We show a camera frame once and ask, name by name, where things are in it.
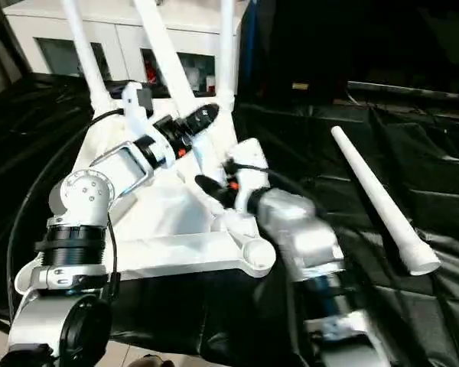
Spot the white plastic table top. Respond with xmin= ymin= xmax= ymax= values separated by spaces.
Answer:
xmin=73 ymin=95 xmax=277 ymax=283

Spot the white plastic table leg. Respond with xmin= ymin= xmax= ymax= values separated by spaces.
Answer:
xmin=216 ymin=0 xmax=239 ymax=114
xmin=60 ymin=0 xmax=112 ymax=114
xmin=131 ymin=0 xmax=225 ymax=192
xmin=330 ymin=126 xmax=442 ymax=278

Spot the white cabinet with glass doors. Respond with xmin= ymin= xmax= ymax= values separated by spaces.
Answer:
xmin=2 ymin=0 xmax=246 ymax=97

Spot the black box with gold label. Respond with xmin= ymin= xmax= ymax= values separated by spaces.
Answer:
xmin=248 ymin=0 xmax=350 ymax=109

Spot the black mat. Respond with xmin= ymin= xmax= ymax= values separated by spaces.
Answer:
xmin=0 ymin=72 xmax=459 ymax=367

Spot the dark long bar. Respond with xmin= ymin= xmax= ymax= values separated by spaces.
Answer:
xmin=346 ymin=80 xmax=459 ymax=107

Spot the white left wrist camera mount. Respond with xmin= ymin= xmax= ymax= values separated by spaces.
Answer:
xmin=120 ymin=80 xmax=177 ymax=170

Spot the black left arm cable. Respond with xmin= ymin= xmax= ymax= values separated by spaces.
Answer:
xmin=5 ymin=108 xmax=124 ymax=309

